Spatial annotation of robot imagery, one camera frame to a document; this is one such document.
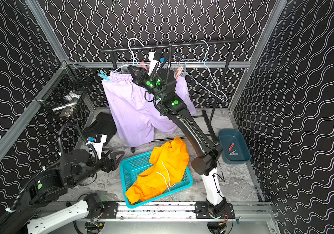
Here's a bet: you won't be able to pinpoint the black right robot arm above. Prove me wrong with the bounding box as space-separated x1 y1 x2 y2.
127 44 235 219

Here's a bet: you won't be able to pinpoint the red clothespin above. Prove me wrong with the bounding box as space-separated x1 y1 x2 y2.
228 143 235 151

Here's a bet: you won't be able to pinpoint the white clothespin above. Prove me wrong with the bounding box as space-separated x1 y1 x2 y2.
229 150 238 156

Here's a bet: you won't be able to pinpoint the peach clothespin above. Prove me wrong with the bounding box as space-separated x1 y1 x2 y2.
175 67 183 80

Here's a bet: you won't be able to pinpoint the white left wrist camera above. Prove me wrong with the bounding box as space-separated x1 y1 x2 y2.
86 134 107 160

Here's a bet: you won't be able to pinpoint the lilac shorts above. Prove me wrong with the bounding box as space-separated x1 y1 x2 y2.
101 70 197 148

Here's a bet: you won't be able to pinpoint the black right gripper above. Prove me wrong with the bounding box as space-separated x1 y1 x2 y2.
129 64 166 105

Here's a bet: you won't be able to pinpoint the black clothes rack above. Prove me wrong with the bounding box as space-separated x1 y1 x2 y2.
101 37 244 143

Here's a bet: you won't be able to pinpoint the teal plastic basket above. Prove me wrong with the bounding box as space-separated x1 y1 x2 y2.
119 148 193 209

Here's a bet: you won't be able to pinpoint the black wire basket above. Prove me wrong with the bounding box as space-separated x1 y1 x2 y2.
36 64 95 119

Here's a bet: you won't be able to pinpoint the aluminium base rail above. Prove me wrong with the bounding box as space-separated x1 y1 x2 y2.
35 200 279 234

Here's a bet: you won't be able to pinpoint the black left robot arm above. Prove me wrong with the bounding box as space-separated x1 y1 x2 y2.
0 123 125 234

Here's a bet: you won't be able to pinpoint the dark teal plastic bin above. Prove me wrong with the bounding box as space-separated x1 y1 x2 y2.
218 129 250 164

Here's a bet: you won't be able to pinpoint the light blue wire hanger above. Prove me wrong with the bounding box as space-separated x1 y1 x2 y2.
173 40 228 102

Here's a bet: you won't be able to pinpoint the orange shorts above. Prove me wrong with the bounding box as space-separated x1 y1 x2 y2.
125 137 189 204

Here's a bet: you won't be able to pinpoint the teal clothespin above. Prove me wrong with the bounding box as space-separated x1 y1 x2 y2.
98 70 110 82

